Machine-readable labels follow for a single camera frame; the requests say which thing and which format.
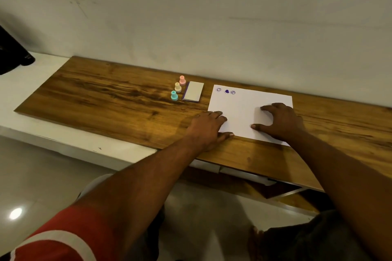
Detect black object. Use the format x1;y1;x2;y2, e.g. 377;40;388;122
0;24;36;75

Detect white purple ink pad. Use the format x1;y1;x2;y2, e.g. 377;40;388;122
183;81;205;103

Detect person's left hand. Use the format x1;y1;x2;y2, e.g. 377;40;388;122
187;111;235;152

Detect red sleeve with white stripe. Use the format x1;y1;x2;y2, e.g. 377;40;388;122
9;204;118;261

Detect person's left forearm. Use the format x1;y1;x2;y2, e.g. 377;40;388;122
73;135;209;261

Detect dark shorts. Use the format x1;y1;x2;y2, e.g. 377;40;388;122
248;209;375;261

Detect white stamped paper sheet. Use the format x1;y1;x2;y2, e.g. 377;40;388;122
208;84;294;147

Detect person's right forearm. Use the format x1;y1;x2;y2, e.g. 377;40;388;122
283;129;392;261

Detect person's right hand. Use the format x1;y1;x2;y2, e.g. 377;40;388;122
251;102;305;142

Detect white under-desk drawer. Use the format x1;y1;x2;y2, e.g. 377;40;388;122
189;160;277;187

